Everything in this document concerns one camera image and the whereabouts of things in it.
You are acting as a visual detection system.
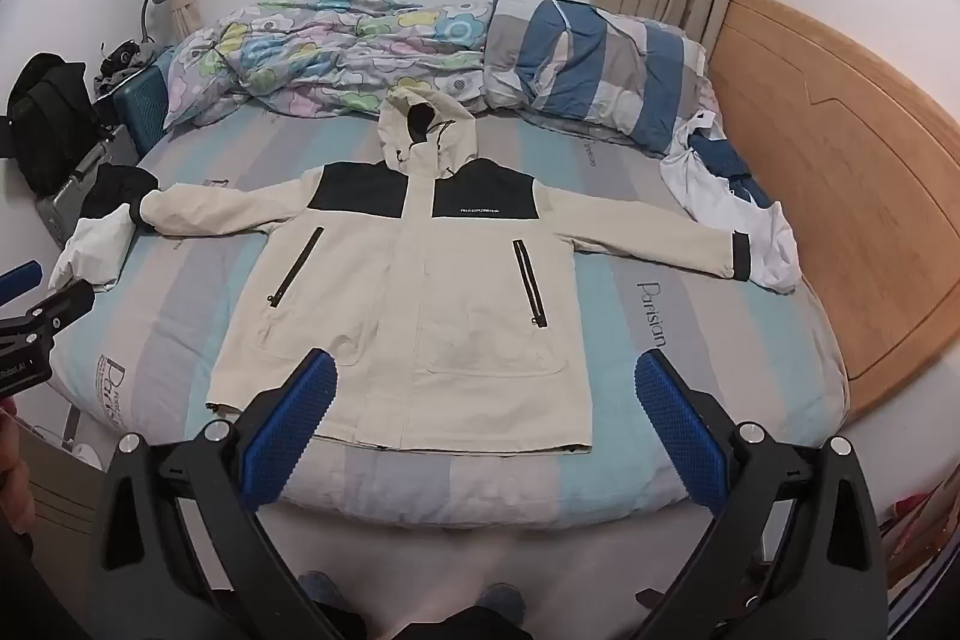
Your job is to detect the dark clutter pile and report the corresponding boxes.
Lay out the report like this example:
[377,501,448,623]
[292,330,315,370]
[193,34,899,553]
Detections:
[94,38,162,86]

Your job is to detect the red patterned object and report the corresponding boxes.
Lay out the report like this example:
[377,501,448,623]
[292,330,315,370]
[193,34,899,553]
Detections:
[885,482,938,581]

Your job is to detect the silver suitcase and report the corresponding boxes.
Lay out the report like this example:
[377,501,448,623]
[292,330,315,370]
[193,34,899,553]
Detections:
[34,122,132,251]

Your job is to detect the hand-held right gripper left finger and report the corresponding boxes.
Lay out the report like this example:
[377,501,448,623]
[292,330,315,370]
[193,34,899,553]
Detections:
[88,349,353,640]

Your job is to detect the blue slipper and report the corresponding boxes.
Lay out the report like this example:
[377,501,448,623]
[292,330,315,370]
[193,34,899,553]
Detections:
[480,584,526,622]
[298,571,353,618]

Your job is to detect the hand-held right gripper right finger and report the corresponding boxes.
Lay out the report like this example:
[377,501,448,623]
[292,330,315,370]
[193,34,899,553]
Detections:
[634,349,893,640]

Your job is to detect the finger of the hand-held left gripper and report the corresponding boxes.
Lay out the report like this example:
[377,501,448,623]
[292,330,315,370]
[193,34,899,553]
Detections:
[22,280,97,342]
[0,260,44,306]

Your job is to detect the teal suitcase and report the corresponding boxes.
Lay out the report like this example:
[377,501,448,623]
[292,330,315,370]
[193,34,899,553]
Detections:
[112,59,172,157]

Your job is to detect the white and blue garment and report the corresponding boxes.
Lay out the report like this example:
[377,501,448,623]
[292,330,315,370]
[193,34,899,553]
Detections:
[660,111,802,296]

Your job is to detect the bed with striped sheet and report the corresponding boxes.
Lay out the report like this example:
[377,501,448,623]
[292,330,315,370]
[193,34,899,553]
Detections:
[49,100,852,532]

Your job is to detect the floral duvet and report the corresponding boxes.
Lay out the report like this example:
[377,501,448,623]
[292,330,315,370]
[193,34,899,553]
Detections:
[161,0,500,131]

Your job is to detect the blue grey plaid pillow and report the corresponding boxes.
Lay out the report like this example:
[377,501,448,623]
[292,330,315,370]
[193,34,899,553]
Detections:
[480,0,721,157]

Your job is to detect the white cloth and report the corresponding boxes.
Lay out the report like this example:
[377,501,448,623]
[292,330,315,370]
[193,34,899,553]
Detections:
[49,201,140,296]

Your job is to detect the black cloth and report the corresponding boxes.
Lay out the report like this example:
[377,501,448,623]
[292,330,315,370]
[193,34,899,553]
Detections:
[81,162,160,221]

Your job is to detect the cream and black hooded jacket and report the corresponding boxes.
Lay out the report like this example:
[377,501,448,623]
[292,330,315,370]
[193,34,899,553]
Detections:
[131,85,753,457]

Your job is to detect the black backpack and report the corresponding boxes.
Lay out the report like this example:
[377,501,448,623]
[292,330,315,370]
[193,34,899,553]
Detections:
[6,53,98,199]

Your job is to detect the person's dark pants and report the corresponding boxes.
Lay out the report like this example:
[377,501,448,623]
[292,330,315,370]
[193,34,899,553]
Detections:
[330,602,541,640]

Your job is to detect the wooden headboard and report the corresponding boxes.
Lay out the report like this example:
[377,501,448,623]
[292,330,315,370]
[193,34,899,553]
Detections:
[709,0,960,438]

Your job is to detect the person's left hand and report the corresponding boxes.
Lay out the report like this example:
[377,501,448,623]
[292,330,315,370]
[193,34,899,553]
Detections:
[0,404,32,536]

